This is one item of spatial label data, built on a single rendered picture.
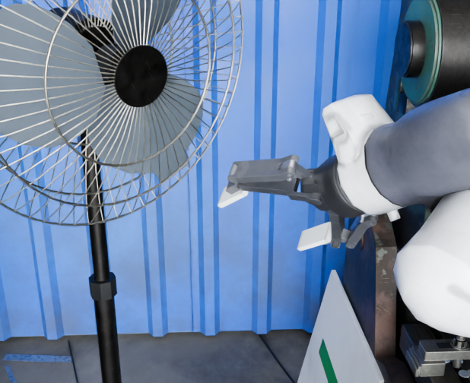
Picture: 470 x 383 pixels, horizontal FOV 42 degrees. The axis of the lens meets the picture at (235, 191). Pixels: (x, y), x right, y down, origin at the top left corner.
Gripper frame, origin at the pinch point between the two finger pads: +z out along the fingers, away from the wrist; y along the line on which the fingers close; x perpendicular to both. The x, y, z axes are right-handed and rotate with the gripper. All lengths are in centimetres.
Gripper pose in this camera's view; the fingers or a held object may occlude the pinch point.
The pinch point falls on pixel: (267, 218)
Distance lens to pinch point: 84.2
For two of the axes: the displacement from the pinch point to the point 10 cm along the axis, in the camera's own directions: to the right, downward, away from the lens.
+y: 8.2, 4.6, 3.3
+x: 3.0, -8.5, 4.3
